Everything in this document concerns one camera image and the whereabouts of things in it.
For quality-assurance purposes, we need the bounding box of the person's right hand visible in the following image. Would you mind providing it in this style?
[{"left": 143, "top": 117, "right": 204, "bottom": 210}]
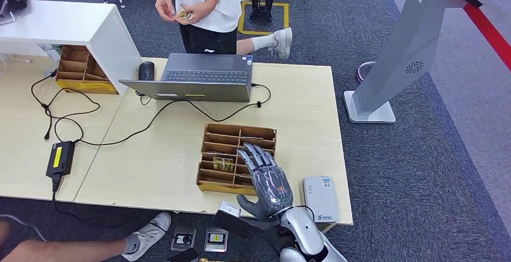
[{"left": 154, "top": 0, "right": 177, "bottom": 23}]

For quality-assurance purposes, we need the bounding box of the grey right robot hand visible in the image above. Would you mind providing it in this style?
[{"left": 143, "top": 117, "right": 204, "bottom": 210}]
[{"left": 236, "top": 142, "right": 294, "bottom": 221}]

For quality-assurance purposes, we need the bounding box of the person's left hand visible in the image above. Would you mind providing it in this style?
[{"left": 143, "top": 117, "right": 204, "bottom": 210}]
[{"left": 180, "top": 0, "right": 213, "bottom": 25}]

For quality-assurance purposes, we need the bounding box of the grey laptop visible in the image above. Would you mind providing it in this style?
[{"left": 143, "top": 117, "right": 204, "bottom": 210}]
[{"left": 119, "top": 53, "right": 254, "bottom": 103}]

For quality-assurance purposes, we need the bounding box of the white card reader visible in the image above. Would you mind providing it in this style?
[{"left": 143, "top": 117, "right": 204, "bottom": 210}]
[{"left": 302, "top": 176, "right": 340, "bottom": 224}]

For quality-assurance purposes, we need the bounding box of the gold patterned key card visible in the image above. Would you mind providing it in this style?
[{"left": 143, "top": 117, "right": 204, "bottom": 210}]
[{"left": 212, "top": 156, "right": 234, "bottom": 172}]

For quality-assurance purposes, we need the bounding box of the cardboard card organizer tray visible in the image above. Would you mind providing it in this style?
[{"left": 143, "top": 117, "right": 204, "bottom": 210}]
[
  {"left": 55, "top": 45, "right": 119, "bottom": 95},
  {"left": 195, "top": 123, "right": 277, "bottom": 196}
]

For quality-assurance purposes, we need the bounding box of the onlooker person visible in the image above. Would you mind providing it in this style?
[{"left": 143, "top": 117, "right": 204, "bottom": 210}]
[{"left": 0, "top": 212, "right": 172, "bottom": 262}]

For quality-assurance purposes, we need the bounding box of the black computer mouse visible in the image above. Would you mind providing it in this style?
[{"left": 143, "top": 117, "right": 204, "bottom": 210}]
[{"left": 138, "top": 61, "right": 155, "bottom": 81}]

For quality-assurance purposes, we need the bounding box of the metal floor socket box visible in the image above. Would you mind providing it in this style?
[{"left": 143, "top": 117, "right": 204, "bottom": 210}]
[
  {"left": 171, "top": 226, "right": 197, "bottom": 253},
  {"left": 204, "top": 228, "right": 230, "bottom": 254}
]

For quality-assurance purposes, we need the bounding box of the white desk shelf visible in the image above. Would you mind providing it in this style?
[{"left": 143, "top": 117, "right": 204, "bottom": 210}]
[{"left": 0, "top": 0, "right": 143, "bottom": 96}]

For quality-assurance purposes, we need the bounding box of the purple rimmed round object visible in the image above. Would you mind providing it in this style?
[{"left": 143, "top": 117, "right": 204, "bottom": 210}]
[{"left": 356, "top": 61, "right": 377, "bottom": 84}]

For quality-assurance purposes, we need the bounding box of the black power adapter yellow label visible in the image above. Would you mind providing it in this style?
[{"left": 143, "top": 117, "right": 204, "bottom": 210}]
[{"left": 46, "top": 140, "right": 76, "bottom": 178}]

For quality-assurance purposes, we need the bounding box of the grey kiosk stand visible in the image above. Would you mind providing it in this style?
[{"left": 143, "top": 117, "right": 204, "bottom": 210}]
[{"left": 343, "top": 0, "right": 482, "bottom": 125}]

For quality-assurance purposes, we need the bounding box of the red barrier belt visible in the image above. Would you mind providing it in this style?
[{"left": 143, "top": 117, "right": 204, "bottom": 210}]
[{"left": 463, "top": 2, "right": 511, "bottom": 73}]

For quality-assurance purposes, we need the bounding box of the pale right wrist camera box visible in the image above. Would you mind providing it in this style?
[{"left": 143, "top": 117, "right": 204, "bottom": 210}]
[{"left": 218, "top": 201, "right": 242, "bottom": 218}]

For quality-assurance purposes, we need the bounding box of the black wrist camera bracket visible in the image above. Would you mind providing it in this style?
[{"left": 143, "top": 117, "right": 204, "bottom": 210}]
[{"left": 212, "top": 209, "right": 280, "bottom": 239}]

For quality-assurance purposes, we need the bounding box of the black laptop power cable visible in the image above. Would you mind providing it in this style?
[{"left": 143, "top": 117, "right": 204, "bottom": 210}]
[{"left": 54, "top": 84, "right": 272, "bottom": 147}]

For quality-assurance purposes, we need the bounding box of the thin white desk cable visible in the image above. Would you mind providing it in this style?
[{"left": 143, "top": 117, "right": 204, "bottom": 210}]
[{"left": 0, "top": 54, "right": 33, "bottom": 78}]

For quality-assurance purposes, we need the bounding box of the black USB cable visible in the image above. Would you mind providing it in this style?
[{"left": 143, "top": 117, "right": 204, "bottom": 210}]
[{"left": 31, "top": 70, "right": 61, "bottom": 142}]

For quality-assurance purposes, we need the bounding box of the black adapter mains cable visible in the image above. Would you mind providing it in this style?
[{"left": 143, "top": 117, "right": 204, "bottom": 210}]
[{"left": 52, "top": 174, "right": 169, "bottom": 229}]

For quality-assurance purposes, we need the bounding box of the white floor cable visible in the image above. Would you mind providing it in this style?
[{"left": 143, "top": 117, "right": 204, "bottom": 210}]
[{"left": 0, "top": 213, "right": 49, "bottom": 243}]

